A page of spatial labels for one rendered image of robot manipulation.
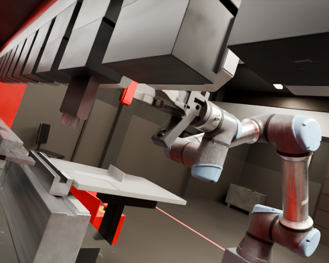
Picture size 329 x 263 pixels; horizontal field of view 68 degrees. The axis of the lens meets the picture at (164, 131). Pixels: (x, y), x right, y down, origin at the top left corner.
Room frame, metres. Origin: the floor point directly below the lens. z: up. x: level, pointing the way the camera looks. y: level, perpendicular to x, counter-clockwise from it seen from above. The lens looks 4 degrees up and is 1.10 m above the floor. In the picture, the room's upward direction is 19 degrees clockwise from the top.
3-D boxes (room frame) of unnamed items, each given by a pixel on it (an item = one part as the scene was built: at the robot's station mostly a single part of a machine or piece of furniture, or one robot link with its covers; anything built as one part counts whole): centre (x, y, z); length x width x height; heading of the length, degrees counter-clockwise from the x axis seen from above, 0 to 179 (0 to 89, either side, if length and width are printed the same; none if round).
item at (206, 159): (0.67, -0.13, 1.11); 0.11 x 0.08 x 0.11; 33
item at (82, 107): (0.46, 0.17, 1.13); 0.10 x 0.02 x 0.10; 39
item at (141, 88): (0.55, 0.09, 1.21); 0.09 x 0.03 x 0.06; 94
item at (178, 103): (0.50, 0.00, 1.19); 0.09 x 0.05 x 0.02; 166
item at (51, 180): (0.48, 0.19, 0.99); 0.20 x 0.03 x 0.03; 39
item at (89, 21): (0.44, 0.16, 1.26); 0.15 x 0.09 x 0.17; 39
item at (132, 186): (0.55, 0.06, 1.00); 0.26 x 0.18 x 0.01; 129
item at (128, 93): (0.47, 0.10, 1.20); 0.04 x 0.02 x 0.10; 129
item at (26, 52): (0.91, 0.54, 1.26); 0.15 x 0.09 x 0.17; 39
